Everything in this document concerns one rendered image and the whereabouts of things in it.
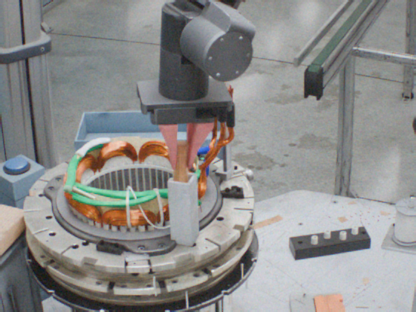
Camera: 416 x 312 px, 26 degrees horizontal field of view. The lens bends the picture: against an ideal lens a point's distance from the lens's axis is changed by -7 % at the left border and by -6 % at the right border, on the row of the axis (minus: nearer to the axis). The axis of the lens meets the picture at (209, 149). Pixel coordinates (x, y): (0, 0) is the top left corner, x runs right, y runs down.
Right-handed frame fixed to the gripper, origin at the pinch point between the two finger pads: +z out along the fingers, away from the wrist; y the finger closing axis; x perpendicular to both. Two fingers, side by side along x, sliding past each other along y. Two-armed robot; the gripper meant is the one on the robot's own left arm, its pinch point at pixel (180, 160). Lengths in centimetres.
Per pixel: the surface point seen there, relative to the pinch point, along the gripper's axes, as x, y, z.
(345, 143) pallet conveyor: 153, 78, 83
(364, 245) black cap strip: 35, 41, 40
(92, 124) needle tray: 45.6, -8.1, 18.0
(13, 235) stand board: 10.9, -22.3, 17.2
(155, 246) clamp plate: -1.9, -3.2, 10.9
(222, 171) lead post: 13.7, 8.0, 9.9
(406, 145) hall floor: 209, 128, 117
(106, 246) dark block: -1.4, -9.4, 11.0
